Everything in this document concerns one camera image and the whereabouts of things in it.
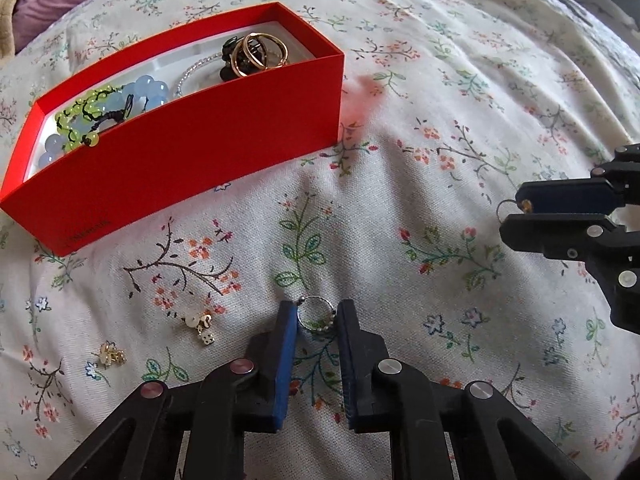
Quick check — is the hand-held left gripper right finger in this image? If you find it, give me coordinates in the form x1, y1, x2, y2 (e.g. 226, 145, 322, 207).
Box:
335, 299, 593, 480

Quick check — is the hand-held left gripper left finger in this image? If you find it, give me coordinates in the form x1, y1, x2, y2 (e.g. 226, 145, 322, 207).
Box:
47, 301, 297, 480

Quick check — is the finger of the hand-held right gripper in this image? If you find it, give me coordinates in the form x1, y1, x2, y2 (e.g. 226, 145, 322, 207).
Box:
499, 213, 640, 262
515, 143, 640, 215

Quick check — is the thin silver hoop earring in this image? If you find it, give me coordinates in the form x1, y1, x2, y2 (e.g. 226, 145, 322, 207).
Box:
496, 199, 532, 223

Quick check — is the silver beaded ring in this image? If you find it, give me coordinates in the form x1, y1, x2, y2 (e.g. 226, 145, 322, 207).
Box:
296, 296, 337, 335

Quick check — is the red cardboard box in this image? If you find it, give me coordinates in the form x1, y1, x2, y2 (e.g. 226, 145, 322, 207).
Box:
0, 1, 346, 257

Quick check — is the plain gold ring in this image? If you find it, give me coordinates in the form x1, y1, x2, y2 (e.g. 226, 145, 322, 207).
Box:
249, 32, 291, 69

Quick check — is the clear beaded bracelet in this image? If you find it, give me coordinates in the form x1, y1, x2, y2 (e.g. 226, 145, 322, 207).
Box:
172, 55, 231, 98

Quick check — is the blue beaded bracelet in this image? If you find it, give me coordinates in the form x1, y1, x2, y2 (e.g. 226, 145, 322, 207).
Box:
37, 75, 171, 170

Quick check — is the dark bead bracelet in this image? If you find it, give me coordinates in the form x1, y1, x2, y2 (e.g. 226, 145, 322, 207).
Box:
219, 35, 266, 82

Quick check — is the green beaded bracelet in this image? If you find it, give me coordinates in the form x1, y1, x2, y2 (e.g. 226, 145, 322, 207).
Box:
54, 87, 126, 151

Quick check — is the white pearl gold earring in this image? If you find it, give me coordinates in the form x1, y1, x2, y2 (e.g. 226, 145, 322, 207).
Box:
182, 311, 216, 347

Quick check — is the floral bedsheet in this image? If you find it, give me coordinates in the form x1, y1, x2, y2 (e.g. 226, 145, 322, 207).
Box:
0, 0, 640, 480

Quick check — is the gold flower earring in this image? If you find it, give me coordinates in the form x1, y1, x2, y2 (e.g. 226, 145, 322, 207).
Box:
92, 341, 127, 370

